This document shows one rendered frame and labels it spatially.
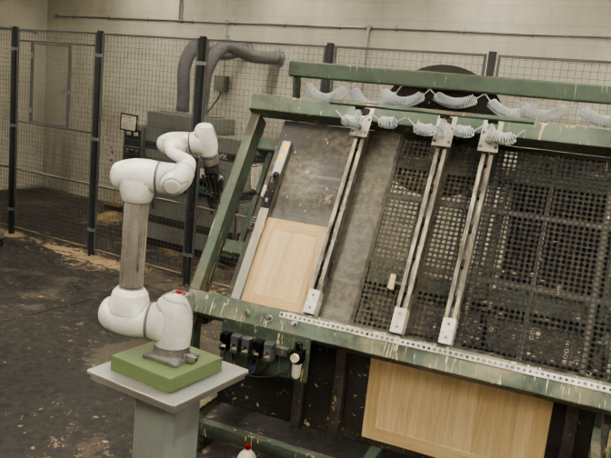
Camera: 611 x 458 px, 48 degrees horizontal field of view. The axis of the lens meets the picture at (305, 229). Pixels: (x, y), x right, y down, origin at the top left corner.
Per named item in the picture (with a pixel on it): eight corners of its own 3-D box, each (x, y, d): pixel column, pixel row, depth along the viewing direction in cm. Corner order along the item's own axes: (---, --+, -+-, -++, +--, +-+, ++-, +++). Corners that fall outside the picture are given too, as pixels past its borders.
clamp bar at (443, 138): (387, 333, 335) (378, 321, 314) (441, 123, 370) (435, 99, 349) (407, 338, 331) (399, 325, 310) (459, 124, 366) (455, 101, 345)
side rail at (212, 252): (197, 293, 380) (189, 287, 371) (257, 122, 413) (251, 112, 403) (207, 295, 378) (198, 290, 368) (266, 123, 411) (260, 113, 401)
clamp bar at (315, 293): (303, 314, 351) (288, 301, 330) (362, 114, 386) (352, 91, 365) (321, 318, 347) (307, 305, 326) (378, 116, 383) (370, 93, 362)
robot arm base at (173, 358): (183, 371, 284) (184, 358, 283) (140, 356, 294) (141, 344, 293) (207, 358, 301) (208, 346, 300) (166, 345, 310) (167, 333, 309)
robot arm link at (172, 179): (195, 160, 288) (164, 156, 288) (185, 174, 271) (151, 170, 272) (195, 189, 293) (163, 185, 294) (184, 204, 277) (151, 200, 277)
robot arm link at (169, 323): (185, 353, 289) (190, 303, 285) (143, 347, 289) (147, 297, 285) (194, 340, 305) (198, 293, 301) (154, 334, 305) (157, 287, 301)
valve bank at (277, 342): (205, 368, 349) (209, 323, 345) (219, 360, 362) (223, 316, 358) (295, 393, 331) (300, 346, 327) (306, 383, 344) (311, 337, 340)
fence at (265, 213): (233, 299, 366) (230, 297, 362) (285, 144, 394) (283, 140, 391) (242, 301, 364) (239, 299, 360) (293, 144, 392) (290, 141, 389)
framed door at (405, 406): (362, 434, 365) (361, 436, 363) (375, 336, 355) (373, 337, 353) (538, 484, 332) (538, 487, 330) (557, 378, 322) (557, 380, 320)
